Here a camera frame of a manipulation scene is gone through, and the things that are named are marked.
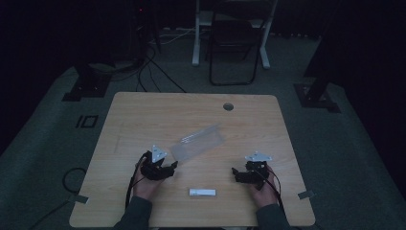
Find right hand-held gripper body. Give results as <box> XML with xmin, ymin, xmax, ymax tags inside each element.
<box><xmin>243</xmin><ymin>150</ymin><xmax>274</xmax><ymax>192</ymax></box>

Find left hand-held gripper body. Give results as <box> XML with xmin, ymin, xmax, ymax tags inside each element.
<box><xmin>140</xmin><ymin>145</ymin><xmax>169</xmax><ymax>182</ymax></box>

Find clear plastic bag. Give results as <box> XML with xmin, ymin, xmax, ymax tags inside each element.
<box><xmin>169</xmin><ymin>123</ymin><xmax>226</xmax><ymax>163</ymax></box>

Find person's left hand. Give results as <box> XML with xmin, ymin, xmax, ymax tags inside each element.
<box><xmin>131</xmin><ymin>155</ymin><xmax>168</xmax><ymax>201</ymax></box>

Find person's right hand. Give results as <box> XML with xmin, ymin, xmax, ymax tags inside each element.
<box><xmin>249</xmin><ymin>164</ymin><xmax>281</xmax><ymax>208</ymax></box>

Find grey tape strip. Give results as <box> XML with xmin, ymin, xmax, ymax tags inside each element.
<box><xmin>297</xmin><ymin>190</ymin><xmax>316</xmax><ymax>200</ymax></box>
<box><xmin>67</xmin><ymin>194</ymin><xmax>90</xmax><ymax>205</ymax></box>

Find black stand base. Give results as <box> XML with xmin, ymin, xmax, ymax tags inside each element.
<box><xmin>293</xmin><ymin>47</ymin><xmax>342</xmax><ymax>114</ymax></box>
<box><xmin>61</xmin><ymin>61</ymin><xmax>113</xmax><ymax>103</ymax></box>

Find black folding chair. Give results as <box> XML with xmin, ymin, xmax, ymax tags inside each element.
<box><xmin>205</xmin><ymin>0</ymin><xmax>276</xmax><ymax>87</ymax></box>

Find right hand-held gripper cable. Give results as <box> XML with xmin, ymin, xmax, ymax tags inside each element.
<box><xmin>263</xmin><ymin>167</ymin><xmax>287</xmax><ymax>215</ymax></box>

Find hand-held gripper cable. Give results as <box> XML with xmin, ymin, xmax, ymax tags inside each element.
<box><xmin>263</xmin><ymin>167</ymin><xmax>287</xmax><ymax>215</ymax></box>
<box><xmin>124</xmin><ymin>150</ymin><xmax>151</xmax><ymax>210</ymax></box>

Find left hand-held gripper cable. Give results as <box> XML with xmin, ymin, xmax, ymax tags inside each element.
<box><xmin>124</xmin><ymin>150</ymin><xmax>151</xmax><ymax>210</ymax></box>

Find black floor cable loop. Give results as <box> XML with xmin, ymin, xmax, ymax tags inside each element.
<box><xmin>28</xmin><ymin>167</ymin><xmax>88</xmax><ymax>230</ymax></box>

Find black floor cables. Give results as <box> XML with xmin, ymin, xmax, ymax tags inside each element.
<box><xmin>135</xmin><ymin>44</ymin><xmax>188</xmax><ymax>94</ymax></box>

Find white floor cable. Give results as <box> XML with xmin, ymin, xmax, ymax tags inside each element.
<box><xmin>149</xmin><ymin>27</ymin><xmax>197</xmax><ymax>46</ymax></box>

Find white desk frame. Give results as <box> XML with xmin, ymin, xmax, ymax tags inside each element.
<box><xmin>192</xmin><ymin>0</ymin><xmax>280</xmax><ymax>70</ymax></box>

